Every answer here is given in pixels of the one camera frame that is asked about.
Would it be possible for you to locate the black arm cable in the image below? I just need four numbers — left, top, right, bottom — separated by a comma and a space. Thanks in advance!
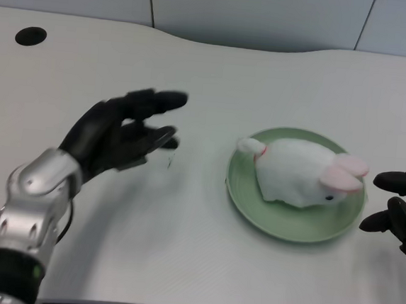
54, 198, 76, 247

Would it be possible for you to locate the white plush rabbit doll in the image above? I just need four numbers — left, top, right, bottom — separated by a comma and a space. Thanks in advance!
232, 134, 373, 213

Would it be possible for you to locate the grey partition panel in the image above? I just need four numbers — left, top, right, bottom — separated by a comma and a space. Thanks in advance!
0, 0, 406, 64

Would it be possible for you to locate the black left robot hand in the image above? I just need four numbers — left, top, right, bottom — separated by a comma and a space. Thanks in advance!
55, 80, 189, 195

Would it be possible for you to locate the black round cable grommet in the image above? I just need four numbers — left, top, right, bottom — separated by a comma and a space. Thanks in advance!
14, 25, 48, 49

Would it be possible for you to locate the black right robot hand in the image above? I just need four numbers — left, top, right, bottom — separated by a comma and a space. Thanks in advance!
356, 167, 406, 269

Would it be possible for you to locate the green round plate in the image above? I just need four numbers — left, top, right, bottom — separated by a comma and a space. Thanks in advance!
219, 122, 373, 249

